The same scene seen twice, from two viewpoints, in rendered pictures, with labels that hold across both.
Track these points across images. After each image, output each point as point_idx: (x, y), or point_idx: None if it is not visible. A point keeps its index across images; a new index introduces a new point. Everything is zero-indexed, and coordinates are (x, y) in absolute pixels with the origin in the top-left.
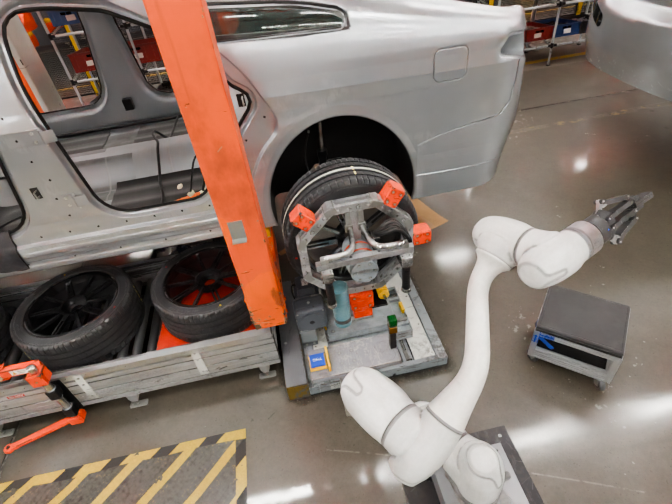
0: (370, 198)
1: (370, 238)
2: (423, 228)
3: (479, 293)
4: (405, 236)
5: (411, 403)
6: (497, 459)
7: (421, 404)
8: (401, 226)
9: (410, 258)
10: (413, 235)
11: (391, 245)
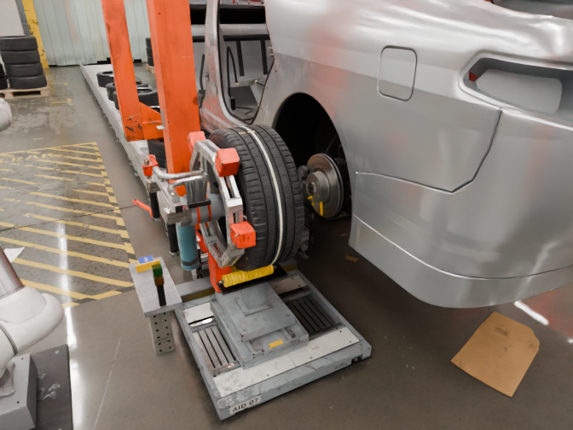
0: (213, 153)
1: (180, 179)
2: (241, 229)
3: None
4: (187, 197)
5: None
6: None
7: (47, 297)
8: (196, 188)
9: (165, 212)
10: (229, 225)
11: (168, 189)
